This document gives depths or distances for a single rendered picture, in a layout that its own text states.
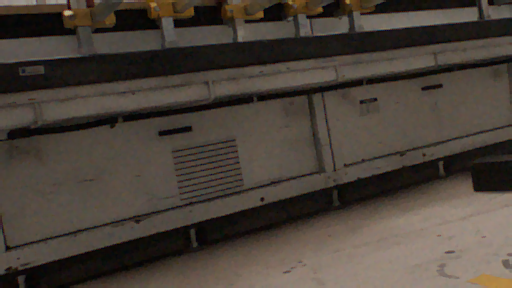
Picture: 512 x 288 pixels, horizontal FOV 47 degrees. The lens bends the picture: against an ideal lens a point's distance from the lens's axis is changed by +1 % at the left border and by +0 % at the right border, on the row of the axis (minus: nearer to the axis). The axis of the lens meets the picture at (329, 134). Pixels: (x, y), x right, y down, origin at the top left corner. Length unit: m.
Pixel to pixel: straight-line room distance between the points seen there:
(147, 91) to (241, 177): 0.55
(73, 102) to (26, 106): 0.12
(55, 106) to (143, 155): 0.41
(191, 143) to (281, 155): 0.38
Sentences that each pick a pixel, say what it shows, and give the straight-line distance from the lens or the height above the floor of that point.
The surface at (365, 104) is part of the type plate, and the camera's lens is 2.57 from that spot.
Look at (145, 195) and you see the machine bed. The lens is 2.13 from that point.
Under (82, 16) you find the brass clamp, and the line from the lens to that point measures 1.87.
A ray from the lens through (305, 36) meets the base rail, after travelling 2.12.
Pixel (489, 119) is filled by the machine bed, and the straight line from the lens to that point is 3.11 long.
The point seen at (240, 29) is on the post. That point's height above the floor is 0.74.
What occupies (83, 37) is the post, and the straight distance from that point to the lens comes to 1.86.
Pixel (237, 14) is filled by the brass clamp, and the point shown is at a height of 0.79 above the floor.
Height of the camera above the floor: 0.44
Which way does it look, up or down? 3 degrees down
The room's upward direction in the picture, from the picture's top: 10 degrees counter-clockwise
